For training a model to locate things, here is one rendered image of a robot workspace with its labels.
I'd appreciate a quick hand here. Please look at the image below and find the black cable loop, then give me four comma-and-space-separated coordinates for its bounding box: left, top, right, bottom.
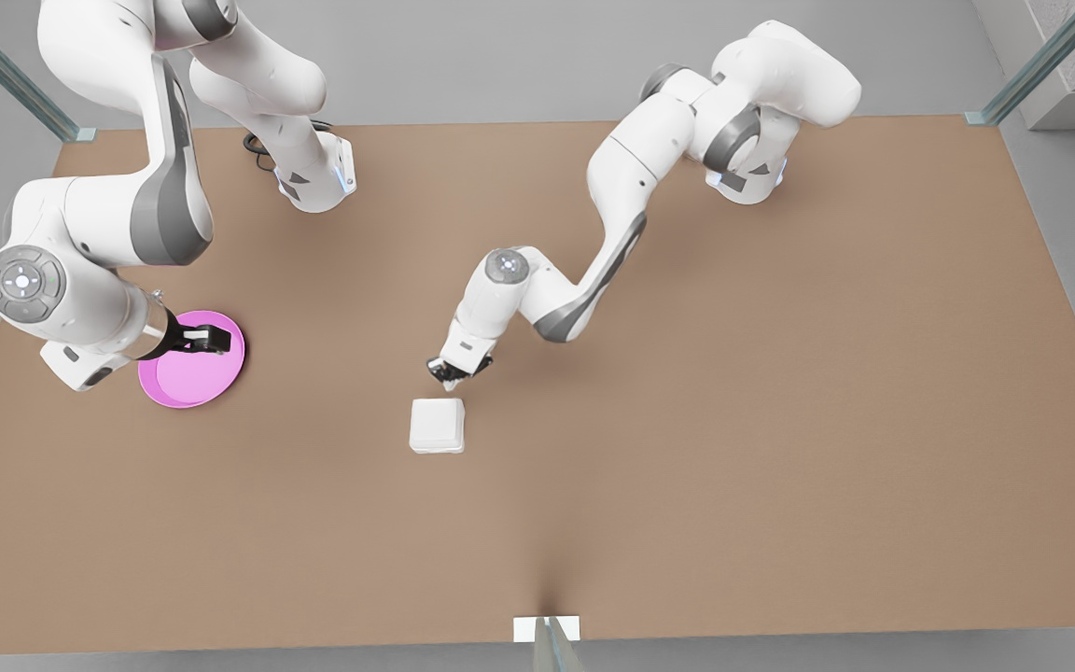
242, 119, 334, 175

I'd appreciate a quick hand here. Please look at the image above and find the white square box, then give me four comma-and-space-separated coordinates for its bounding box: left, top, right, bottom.
408, 398, 467, 455

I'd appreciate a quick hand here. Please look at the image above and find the silver frame post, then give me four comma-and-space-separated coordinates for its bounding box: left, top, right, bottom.
964, 0, 1075, 127
513, 615, 585, 672
0, 0, 97, 144

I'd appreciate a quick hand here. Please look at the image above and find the pink round plate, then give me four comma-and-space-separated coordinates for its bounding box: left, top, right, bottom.
137, 310, 246, 410

